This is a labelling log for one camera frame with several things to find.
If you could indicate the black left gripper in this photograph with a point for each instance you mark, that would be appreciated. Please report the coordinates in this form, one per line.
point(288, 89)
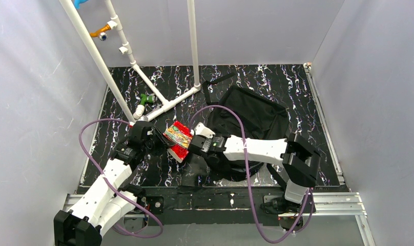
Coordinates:
point(152, 136)

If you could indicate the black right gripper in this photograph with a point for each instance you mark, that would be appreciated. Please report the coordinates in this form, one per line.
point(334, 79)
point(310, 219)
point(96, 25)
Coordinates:
point(196, 143)

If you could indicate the red patterned book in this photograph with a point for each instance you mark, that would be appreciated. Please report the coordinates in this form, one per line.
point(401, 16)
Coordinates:
point(177, 152)

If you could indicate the black student backpack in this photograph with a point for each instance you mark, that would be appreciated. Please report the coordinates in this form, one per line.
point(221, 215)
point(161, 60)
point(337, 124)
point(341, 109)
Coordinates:
point(261, 118)

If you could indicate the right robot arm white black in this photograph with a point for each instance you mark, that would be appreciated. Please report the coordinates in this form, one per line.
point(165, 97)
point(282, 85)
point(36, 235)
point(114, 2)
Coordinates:
point(293, 162)

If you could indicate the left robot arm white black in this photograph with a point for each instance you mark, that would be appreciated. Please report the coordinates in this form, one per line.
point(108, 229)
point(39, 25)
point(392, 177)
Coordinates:
point(107, 201)

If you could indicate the green pipe valve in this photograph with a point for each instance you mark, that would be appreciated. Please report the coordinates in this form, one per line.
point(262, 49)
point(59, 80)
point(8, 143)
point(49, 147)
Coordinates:
point(144, 99)

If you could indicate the orange pipe valve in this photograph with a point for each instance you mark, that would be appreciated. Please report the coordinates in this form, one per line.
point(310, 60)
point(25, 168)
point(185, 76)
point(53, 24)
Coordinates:
point(101, 33)

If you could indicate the blue pipe valve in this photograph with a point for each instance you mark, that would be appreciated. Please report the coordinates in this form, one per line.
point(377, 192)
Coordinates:
point(77, 3)

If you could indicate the black mounting base plate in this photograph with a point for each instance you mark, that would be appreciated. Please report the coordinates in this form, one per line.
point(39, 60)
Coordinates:
point(217, 205)

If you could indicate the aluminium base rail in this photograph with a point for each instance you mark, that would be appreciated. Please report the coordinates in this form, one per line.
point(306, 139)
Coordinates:
point(323, 203)

